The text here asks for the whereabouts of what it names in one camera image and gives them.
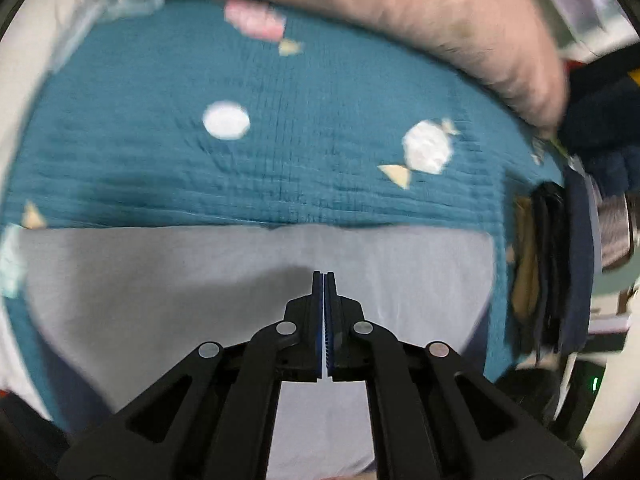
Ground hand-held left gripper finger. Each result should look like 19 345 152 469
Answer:
326 270 584 480
56 270 327 480

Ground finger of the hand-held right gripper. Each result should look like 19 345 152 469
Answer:
530 181 569 357

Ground navy grey sweatshirt orange stripes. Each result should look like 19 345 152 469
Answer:
10 167 603 480

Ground metal cylinder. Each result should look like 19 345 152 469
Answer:
599 193 640 269

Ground dark navy cloth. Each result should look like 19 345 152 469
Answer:
557 57 640 196

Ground teal printed blanket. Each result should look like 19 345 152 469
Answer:
0 0 571 431

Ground white bed frame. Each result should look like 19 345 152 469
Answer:
510 0 618 58

